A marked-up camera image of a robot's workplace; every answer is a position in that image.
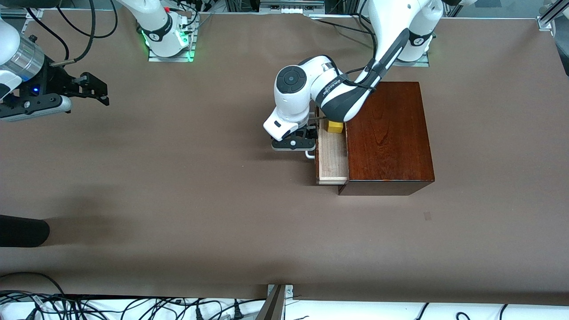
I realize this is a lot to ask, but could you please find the wooden drawer with white handle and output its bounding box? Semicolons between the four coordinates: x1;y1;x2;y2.
305;107;350;185

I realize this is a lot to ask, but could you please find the dark brown wooden cabinet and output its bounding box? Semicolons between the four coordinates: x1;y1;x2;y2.
337;81;436;196

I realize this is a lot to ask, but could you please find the brown table cover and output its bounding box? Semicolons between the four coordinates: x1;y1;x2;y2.
0;9;569;307

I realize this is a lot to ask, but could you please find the black cylindrical object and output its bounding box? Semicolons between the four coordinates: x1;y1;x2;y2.
0;215;50;248

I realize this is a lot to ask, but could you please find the dark grey profile beam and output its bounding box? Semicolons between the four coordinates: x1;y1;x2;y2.
255;285;286;320

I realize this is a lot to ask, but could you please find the black hanging cable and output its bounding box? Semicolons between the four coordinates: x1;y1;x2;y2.
57;0;119;39
26;8;70;61

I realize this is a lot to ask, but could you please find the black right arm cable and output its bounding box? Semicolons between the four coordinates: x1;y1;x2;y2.
48;0;96;67

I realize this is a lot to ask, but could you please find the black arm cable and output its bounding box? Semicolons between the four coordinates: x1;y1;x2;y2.
341;62;384;92
48;0;96;67

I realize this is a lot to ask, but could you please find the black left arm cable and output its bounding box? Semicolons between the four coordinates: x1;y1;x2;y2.
341;62;384;92

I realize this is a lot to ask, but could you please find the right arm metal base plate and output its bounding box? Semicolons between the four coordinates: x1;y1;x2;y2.
148;13;197;63

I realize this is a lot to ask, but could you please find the long black base cable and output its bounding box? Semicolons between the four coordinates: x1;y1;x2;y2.
317;19;372;36

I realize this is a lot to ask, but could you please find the silver metal bracket plate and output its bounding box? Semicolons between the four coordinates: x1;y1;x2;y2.
267;284;294;299

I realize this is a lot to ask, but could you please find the black arched cable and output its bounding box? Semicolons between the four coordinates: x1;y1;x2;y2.
0;272;65;296

